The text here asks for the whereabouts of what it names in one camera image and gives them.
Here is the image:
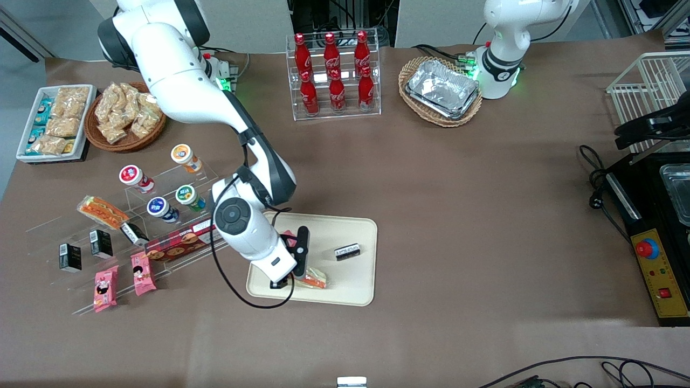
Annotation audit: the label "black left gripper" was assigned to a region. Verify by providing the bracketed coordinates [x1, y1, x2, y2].
[615, 105, 690, 150]

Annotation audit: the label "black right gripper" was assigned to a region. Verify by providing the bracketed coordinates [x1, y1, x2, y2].
[292, 226, 312, 280]

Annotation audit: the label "long vegetable sandwich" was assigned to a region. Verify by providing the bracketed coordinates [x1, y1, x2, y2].
[294, 268, 328, 290]

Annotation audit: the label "cream plastic serving tray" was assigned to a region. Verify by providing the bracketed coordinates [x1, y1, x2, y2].
[246, 211, 378, 307]

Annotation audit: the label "steel food tray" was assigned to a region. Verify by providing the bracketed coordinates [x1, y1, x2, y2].
[659, 163, 690, 227]

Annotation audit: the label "light wicker foil tray basket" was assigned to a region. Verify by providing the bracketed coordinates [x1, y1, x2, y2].
[398, 56, 483, 128]

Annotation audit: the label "wrapped orange filling sandwich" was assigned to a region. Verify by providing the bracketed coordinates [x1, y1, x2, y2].
[77, 196, 130, 231]

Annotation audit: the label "aluminium foil tray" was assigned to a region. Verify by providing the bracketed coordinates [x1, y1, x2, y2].
[405, 59, 480, 116]

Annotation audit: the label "black sealing machine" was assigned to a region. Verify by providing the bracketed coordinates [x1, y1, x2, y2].
[600, 151, 690, 328]

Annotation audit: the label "red plaid cookie box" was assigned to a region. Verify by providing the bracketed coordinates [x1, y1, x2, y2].
[144, 217, 223, 262]

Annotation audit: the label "green lid yogurt cup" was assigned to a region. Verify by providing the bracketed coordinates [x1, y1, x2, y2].
[175, 184, 206, 211]

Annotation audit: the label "blue lid yogurt cup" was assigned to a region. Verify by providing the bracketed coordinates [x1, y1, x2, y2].
[147, 197, 179, 223]

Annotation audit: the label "clear acrylic bottle rack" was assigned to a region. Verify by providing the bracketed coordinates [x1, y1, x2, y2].
[286, 28, 382, 121]

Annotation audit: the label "orange lid yogurt cup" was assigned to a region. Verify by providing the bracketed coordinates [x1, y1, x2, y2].
[171, 143, 202, 174]

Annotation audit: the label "small clear acrylic cup stand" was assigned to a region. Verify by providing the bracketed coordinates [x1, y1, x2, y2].
[123, 161, 220, 219]

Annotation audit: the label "red cola bottle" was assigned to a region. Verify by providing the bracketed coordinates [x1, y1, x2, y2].
[328, 69, 347, 113]
[357, 66, 376, 111]
[323, 32, 341, 75]
[294, 33, 313, 76]
[354, 31, 371, 72]
[300, 70, 320, 115]

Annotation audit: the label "large clear acrylic step stand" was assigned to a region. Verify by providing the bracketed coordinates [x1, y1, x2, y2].
[24, 205, 219, 316]

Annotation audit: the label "red lid yogurt cup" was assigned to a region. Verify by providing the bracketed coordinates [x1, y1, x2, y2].
[119, 165, 155, 194]

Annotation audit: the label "clear bag of crackers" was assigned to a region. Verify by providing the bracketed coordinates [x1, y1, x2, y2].
[46, 117, 81, 138]
[97, 121, 130, 145]
[32, 135, 68, 156]
[54, 86, 90, 119]
[96, 84, 122, 124]
[120, 82, 141, 108]
[137, 92, 161, 116]
[131, 108, 160, 140]

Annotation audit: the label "brown wicker snack basket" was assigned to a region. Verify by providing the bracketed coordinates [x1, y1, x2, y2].
[84, 82, 168, 153]

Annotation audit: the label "white rectangular snack bin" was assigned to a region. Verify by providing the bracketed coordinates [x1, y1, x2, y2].
[16, 85, 96, 163]

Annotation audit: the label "white wire rack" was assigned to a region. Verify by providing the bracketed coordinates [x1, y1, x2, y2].
[606, 51, 690, 165]

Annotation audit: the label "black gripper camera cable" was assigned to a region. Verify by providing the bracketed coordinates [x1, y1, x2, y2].
[210, 162, 296, 309]

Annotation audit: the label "silver metal handle bar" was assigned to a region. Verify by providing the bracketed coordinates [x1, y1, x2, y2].
[605, 172, 642, 220]

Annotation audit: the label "black power cable with plug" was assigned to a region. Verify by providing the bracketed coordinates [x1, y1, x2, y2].
[578, 144, 631, 244]

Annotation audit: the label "grey base connector cables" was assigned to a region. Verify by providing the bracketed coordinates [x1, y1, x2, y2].
[208, 48, 250, 95]

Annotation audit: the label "black floor cable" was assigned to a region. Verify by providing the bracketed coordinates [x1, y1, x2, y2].
[477, 355, 690, 388]

